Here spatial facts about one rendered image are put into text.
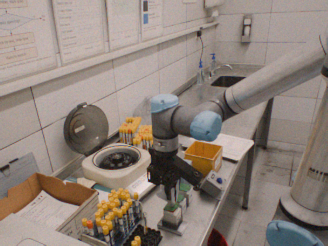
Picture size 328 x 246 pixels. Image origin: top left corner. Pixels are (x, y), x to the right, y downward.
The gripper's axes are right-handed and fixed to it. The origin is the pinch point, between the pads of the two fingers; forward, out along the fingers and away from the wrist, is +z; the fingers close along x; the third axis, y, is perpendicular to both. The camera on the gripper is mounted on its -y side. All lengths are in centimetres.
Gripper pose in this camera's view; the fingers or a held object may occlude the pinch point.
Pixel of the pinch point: (174, 203)
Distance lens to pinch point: 91.4
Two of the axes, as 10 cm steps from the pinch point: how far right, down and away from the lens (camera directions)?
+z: 0.6, 8.9, 4.5
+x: -4.8, 4.2, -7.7
